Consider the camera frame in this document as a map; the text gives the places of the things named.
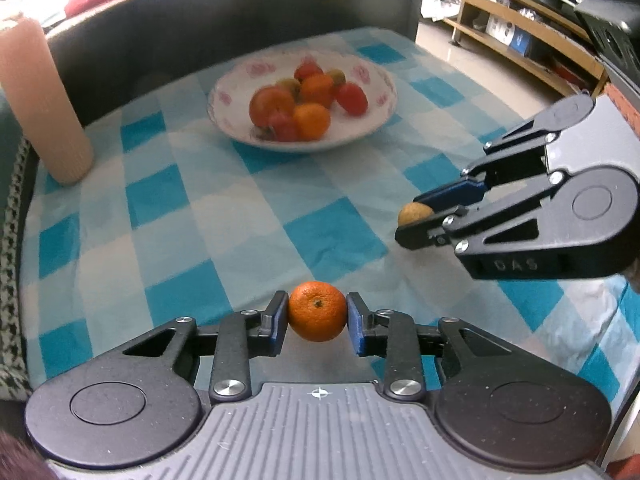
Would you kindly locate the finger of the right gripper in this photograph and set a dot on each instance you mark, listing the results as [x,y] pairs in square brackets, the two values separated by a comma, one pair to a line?
[518,154]
[557,227]

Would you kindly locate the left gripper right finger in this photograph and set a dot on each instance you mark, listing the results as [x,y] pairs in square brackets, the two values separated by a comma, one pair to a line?
[395,337]

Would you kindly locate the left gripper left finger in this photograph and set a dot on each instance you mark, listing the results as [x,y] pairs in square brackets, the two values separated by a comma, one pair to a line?
[235,340]

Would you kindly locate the small orange tangerine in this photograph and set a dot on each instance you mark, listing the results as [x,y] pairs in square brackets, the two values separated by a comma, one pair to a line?
[317,311]

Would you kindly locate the brown longan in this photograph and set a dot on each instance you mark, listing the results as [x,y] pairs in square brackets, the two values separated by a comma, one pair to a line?
[413,212]
[338,77]

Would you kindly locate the stemmed red cherry tomato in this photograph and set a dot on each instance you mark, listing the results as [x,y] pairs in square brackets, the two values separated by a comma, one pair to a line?
[352,99]

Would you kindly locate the round red cherry tomato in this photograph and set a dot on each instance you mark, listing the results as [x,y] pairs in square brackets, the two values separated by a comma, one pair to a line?
[283,127]

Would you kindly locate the smooth orange citrus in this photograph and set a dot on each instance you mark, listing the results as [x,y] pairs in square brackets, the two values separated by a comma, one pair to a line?
[312,121]

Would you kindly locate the bumpy orange tangerine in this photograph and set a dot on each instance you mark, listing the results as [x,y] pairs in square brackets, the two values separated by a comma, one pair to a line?
[318,89]

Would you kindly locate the oval red cherry tomato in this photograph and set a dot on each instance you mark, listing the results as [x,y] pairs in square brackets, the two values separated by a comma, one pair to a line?
[306,70]

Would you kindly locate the green-brown longan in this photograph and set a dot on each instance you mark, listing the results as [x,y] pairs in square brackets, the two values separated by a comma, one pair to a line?
[291,85]

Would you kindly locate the large red-orange tomato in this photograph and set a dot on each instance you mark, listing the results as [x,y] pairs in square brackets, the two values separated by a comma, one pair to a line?
[268,101]

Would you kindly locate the blue checkered tablecloth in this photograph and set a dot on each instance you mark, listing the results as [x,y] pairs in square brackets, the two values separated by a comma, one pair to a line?
[177,220]

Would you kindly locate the wooden tv cabinet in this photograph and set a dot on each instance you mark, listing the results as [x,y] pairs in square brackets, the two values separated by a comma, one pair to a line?
[543,37]

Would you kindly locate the teal sofa blanket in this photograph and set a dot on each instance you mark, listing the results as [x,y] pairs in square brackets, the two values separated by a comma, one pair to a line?
[18,172]

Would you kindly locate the white floral plate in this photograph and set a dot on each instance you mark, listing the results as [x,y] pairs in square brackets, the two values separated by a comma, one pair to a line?
[229,100]

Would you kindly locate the dark coffee table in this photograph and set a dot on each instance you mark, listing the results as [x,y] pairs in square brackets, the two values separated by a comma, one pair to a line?
[114,54]

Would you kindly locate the pink ribbed cylinder vase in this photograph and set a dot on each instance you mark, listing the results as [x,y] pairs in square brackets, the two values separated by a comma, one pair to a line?
[39,101]

